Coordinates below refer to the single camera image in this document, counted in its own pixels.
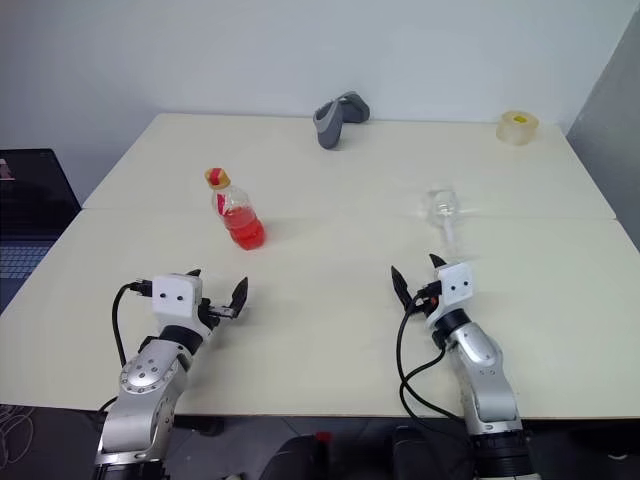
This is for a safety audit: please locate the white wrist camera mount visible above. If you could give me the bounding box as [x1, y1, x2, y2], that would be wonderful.
[426, 261, 476, 327]
[151, 273, 212, 339]

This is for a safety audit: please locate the grey partition panel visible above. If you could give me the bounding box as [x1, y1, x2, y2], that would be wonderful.
[564, 9, 640, 257]

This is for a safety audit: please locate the clear plastic cup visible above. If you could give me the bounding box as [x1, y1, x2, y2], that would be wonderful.
[418, 186, 481, 264]

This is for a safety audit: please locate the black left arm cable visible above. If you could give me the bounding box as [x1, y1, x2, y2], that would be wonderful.
[110, 280, 154, 369]

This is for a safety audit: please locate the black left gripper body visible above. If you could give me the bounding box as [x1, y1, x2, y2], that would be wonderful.
[199, 295, 237, 332]

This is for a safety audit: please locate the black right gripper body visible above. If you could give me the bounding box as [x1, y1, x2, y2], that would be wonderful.
[410, 279, 443, 319]

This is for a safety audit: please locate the plastic bottle with red liquid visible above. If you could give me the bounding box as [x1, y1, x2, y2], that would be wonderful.
[208, 179, 267, 253]

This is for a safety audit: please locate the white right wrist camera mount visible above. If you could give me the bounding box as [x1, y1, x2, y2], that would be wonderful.
[426, 261, 476, 327]

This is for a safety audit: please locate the thin white cable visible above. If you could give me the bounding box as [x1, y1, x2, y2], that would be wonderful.
[0, 403, 37, 467]

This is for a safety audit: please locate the dark open laptop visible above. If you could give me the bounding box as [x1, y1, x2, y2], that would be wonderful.
[0, 147, 83, 314]

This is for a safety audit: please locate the clear tape roll yellow core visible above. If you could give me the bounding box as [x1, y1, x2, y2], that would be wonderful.
[495, 109, 542, 148]

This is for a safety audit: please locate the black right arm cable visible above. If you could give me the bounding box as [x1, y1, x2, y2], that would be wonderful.
[396, 282, 469, 419]

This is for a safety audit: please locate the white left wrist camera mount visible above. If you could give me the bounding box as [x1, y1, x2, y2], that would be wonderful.
[151, 273, 212, 339]

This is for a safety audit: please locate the grey handheld controller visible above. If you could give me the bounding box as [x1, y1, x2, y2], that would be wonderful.
[312, 90, 372, 151]

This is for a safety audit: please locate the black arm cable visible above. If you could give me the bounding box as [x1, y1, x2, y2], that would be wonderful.
[396, 282, 469, 419]
[110, 280, 154, 369]

